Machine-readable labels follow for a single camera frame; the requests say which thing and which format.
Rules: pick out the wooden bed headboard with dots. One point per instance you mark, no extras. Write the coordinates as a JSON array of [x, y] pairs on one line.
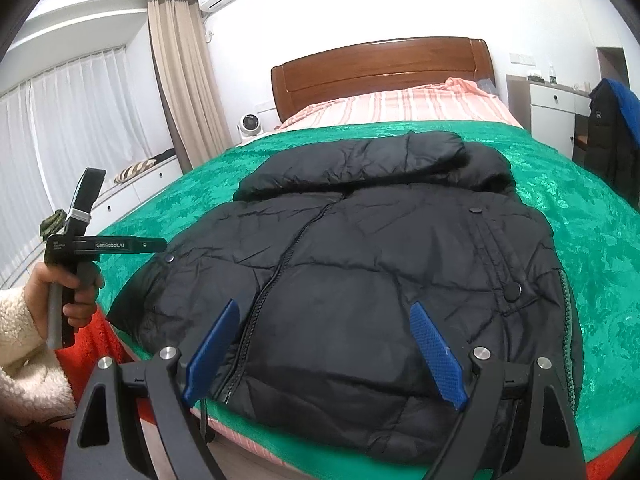
[[380, 67]]

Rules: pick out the person's left hand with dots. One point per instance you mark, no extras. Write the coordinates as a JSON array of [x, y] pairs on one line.
[[40, 285]]

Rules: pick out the black puffer jacket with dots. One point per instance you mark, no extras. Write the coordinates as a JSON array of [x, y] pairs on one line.
[[360, 260]]

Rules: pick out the person's left forearm fleece sleeve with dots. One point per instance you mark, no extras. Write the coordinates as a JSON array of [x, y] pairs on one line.
[[27, 360]]

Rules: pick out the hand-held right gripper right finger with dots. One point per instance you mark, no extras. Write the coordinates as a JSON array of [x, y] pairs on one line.
[[437, 355]]

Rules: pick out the striped cushion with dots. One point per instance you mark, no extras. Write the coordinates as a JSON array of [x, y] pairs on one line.
[[136, 170]]

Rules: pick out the white round fan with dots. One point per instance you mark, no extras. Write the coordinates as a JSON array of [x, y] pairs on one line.
[[249, 126]]

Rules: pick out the blue cloth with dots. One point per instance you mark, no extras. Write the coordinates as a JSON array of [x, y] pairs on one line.
[[627, 102]]

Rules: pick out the dark hanging jacket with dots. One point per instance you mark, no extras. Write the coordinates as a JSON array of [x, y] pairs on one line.
[[607, 150]]

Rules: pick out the white dresser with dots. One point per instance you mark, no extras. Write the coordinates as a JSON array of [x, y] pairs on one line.
[[550, 110]]

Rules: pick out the green patterned blanket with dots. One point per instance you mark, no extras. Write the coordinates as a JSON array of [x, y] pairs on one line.
[[575, 185]]

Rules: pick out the red cloth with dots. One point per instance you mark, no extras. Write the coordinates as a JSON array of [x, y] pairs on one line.
[[95, 340]]

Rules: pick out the white window seat cabinet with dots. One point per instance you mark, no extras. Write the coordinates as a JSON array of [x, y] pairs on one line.
[[145, 192]]

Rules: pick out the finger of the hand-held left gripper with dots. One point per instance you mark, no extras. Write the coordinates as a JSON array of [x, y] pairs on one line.
[[151, 245]]

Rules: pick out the white sheer curtain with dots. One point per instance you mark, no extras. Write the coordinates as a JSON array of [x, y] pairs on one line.
[[90, 120]]

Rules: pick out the green patterned cloth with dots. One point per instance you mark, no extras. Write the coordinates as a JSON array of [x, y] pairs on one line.
[[52, 222]]

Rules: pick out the small bottle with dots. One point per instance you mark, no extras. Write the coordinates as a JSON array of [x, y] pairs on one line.
[[552, 74]]

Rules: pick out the beige curtain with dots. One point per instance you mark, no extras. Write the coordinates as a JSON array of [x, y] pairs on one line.
[[185, 85]]

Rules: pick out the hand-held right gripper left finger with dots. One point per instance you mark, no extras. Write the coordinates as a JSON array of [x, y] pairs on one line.
[[212, 345]]

